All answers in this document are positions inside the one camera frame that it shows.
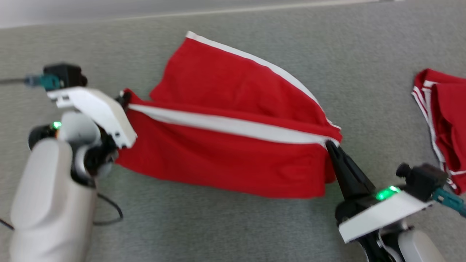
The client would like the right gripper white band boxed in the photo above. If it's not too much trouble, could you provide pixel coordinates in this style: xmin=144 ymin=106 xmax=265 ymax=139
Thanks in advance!
xmin=325 ymin=140 xmax=434 ymax=243

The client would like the teal left cable plug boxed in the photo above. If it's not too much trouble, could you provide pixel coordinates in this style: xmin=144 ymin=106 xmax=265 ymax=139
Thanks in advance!
xmin=0 ymin=74 xmax=61 ymax=91

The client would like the grey fabric sofa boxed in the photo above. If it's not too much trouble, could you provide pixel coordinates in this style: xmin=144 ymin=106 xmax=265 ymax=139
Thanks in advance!
xmin=0 ymin=0 xmax=466 ymax=262

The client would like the teal right cable plug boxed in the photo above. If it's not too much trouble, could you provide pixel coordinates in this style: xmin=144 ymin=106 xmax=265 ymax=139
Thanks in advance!
xmin=433 ymin=187 xmax=466 ymax=218

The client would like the red shorts white side stripe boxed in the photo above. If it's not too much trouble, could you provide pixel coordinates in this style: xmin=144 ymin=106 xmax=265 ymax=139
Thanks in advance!
xmin=115 ymin=31 xmax=343 ymax=199

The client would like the teal cable plug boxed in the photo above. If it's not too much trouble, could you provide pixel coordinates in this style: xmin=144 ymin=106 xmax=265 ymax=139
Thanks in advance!
xmin=0 ymin=74 xmax=61 ymax=91
xmin=433 ymin=187 xmax=466 ymax=218

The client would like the red white sleeved jersey shirt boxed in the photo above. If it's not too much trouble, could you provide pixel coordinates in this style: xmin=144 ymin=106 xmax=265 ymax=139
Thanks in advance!
xmin=411 ymin=68 xmax=466 ymax=195

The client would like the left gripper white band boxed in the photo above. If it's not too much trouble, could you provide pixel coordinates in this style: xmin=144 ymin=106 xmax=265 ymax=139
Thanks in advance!
xmin=47 ymin=87 xmax=138 ymax=175

